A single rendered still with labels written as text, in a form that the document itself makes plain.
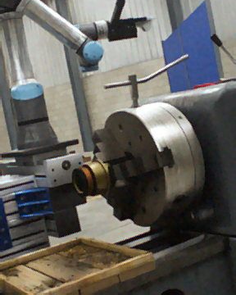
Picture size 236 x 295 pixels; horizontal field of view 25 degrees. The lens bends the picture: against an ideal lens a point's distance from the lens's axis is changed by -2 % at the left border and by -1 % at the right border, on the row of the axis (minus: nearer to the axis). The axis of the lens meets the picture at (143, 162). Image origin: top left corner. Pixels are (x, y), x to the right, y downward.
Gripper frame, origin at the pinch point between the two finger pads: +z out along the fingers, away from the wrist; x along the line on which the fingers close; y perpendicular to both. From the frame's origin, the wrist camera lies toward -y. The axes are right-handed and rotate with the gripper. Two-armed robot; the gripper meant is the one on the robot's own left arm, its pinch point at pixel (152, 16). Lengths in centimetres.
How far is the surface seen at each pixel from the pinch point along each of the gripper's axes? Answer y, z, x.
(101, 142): 32, -42, 76
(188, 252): 59, -29, 97
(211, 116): 28, -16, 90
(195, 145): 35, -22, 90
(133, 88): 19, -32, 79
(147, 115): 26, -31, 86
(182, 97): 24, -19, 77
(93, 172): 37, -47, 87
